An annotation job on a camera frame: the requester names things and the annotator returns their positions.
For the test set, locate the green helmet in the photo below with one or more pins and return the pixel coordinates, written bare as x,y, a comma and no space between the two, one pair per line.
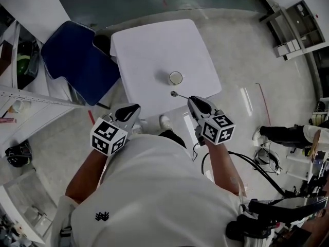
22,63

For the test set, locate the person's right forearm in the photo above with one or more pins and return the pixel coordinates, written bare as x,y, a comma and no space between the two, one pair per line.
222,166

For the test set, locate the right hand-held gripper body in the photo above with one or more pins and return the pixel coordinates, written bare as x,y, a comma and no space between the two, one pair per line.
218,129

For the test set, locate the red tape strip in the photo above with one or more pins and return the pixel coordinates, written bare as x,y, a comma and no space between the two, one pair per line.
91,117

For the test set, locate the person's black trousers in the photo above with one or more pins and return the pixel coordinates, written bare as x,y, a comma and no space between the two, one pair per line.
172,136

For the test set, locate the white board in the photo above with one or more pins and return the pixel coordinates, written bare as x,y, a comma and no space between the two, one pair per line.
33,6

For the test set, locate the black helmet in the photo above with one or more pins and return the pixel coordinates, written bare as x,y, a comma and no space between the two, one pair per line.
18,154

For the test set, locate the black waist-mounted device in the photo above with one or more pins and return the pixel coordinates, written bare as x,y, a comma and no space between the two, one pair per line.
270,215

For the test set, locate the metal spoon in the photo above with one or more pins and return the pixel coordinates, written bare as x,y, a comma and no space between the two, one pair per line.
174,94

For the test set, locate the grey shelf unit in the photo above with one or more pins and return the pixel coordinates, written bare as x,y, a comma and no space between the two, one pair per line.
295,30

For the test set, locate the white cup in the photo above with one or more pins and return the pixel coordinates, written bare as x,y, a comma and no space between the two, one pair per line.
175,78

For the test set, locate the blue chair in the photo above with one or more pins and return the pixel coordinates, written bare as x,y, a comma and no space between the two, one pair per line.
77,60

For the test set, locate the white cabinet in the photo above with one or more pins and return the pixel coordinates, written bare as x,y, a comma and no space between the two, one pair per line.
23,210

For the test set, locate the person's left forearm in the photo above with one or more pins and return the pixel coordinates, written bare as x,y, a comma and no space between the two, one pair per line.
84,174

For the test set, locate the white mug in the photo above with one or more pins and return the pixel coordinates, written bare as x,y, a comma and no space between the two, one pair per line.
18,106

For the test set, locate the person's white shoe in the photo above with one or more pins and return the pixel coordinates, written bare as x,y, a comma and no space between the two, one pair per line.
165,122
137,129
257,133

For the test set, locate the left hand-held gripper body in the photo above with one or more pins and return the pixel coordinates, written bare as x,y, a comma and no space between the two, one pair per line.
108,135

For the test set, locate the person's white shirt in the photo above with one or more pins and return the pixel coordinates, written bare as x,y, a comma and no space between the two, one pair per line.
154,194

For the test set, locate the white perforated rack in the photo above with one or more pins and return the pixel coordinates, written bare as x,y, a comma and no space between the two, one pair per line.
33,112

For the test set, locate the white tablecloth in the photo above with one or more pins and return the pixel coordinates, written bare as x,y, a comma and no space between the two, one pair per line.
159,48

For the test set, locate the pink packet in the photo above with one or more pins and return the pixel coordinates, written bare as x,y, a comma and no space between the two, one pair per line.
7,120

